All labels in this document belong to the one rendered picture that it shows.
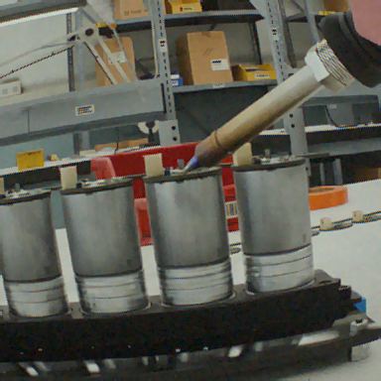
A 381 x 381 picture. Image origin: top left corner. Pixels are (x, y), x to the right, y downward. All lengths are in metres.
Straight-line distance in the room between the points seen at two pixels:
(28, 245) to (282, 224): 0.08
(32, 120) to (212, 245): 2.29
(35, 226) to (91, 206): 0.02
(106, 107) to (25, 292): 2.32
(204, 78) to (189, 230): 4.19
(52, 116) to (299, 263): 2.30
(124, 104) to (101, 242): 2.33
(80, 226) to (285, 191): 0.06
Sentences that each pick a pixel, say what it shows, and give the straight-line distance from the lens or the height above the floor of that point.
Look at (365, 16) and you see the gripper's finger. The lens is 0.20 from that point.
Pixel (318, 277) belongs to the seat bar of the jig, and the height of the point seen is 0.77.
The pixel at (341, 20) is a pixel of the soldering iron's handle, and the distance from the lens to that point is 0.21.
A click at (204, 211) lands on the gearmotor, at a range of 0.26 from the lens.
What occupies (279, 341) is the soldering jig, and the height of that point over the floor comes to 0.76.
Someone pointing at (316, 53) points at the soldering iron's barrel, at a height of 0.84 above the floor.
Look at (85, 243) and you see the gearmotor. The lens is 0.26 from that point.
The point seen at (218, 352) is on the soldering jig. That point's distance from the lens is 0.24.
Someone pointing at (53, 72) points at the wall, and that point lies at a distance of 4.71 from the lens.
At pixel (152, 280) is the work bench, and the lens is 0.43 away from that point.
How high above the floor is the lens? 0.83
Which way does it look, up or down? 5 degrees down
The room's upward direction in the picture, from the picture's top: 7 degrees counter-clockwise
